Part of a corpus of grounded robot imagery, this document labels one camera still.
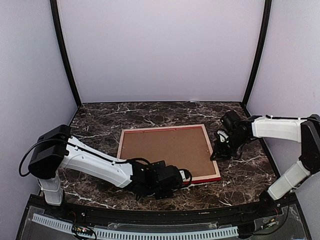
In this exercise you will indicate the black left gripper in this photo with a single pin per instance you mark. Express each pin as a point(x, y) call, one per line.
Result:
point(169, 194)

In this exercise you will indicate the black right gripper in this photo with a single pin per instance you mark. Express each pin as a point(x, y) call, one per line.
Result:
point(220, 154)

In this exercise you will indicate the wooden picture frame red edge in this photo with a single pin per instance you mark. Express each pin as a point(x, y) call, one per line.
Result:
point(215, 165)

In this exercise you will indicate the brown cardboard backing board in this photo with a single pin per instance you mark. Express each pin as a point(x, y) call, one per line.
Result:
point(170, 147)

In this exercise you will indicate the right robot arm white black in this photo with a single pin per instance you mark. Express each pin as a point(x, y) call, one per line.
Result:
point(303, 130)

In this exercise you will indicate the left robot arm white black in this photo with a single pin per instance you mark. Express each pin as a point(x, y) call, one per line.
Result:
point(58, 148)

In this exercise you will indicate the small green circuit board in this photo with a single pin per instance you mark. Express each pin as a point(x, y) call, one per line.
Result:
point(79, 230)

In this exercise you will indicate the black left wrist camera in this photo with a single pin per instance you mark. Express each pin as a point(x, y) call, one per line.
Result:
point(169, 177)

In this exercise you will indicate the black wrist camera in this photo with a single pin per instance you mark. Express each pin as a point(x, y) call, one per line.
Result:
point(169, 177)
point(233, 131)

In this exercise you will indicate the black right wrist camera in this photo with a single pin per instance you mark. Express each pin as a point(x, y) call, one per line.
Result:
point(233, 131)

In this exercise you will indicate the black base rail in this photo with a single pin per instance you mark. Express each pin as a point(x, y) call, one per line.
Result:
point(238, 215)

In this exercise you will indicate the grey slotted cable duct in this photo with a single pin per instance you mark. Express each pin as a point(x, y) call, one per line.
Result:
point(138, 232)

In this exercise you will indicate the right black enclosure post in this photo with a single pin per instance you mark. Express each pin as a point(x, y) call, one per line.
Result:
point(259, 51)

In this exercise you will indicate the black enclosure post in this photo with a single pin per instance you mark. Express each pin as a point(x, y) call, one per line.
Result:
point(259, 51)
point(63, 52)

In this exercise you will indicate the left black enclosure post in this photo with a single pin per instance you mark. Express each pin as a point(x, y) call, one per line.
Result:
point(63, 52)

